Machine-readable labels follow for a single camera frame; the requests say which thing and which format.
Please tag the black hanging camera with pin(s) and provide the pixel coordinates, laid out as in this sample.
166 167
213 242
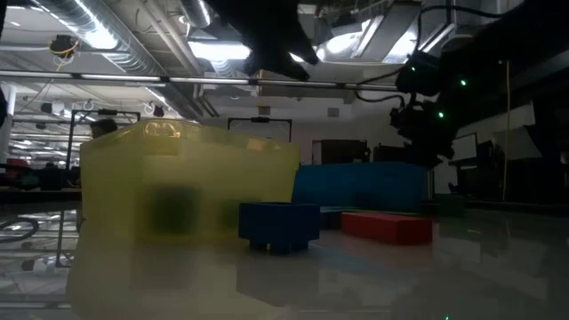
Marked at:
158 111

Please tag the long purple block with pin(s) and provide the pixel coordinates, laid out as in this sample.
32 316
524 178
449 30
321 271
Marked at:
330 221

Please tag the teal plastic bin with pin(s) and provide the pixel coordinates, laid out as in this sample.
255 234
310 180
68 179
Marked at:
355 186

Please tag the ceiling light panel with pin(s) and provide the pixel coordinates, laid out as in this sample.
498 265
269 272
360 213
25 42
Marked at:
218 51

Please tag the silver round air duct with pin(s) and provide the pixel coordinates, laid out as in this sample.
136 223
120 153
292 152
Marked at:
195 13

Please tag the long horizontal light bar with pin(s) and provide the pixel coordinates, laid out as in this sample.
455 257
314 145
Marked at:
133 77

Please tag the silver rectangular air duct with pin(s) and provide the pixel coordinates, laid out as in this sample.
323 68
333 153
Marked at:
391 22

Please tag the black station frame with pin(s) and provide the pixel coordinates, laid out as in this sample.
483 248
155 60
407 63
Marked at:
260 119

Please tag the silver spiral air duct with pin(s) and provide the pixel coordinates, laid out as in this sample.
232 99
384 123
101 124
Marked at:
133 62

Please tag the yellow translucent plastic bin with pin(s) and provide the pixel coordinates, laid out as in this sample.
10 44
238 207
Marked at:
124 178

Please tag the small blue block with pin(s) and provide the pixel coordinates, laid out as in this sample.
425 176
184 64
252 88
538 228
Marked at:
280 224

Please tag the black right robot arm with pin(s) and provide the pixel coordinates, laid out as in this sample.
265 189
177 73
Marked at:
511 40

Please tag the white board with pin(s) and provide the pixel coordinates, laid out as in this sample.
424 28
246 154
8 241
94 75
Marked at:
464 147

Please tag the black monitor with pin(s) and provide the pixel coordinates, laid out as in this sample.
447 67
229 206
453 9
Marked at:
344 153
391 154

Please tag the small green block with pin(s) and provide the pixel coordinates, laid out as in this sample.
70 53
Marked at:
451 205
175 211
230 214

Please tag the square wall vent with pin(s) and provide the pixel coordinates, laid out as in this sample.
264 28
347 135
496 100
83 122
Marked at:
264 110
333 112

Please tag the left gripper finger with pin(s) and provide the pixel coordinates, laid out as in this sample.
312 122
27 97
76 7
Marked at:
271 66
306 52

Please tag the person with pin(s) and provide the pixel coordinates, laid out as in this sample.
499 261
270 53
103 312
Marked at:
103 128
52 177

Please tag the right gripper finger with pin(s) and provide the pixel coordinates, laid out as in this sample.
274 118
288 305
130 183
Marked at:
415 153
439 159

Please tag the red rectangular block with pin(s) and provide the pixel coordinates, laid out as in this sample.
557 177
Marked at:
387 229

